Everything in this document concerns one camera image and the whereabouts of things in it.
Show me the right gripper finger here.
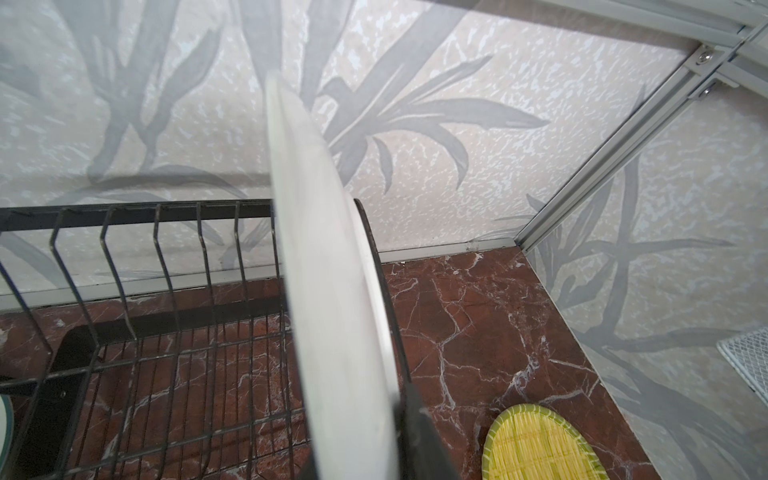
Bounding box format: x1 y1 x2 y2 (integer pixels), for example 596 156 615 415
396 383 460 480

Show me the yellow green woven plate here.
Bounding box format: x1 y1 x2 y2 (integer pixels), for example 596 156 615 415
482 404 608 480

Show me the small white orange sunburst plate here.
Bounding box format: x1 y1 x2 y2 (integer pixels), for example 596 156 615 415
264 71 400 479

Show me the white plate green lettered rim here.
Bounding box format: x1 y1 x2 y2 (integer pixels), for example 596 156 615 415
0 395 14 469

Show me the black wire dish rack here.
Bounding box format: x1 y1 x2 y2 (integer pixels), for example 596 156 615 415
0 197 415 480

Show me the white wire mesh basket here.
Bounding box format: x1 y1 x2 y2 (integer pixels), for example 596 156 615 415
717 327 768 403

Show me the aluminium cage frame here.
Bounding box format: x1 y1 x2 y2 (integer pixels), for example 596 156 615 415
0 0 768 313

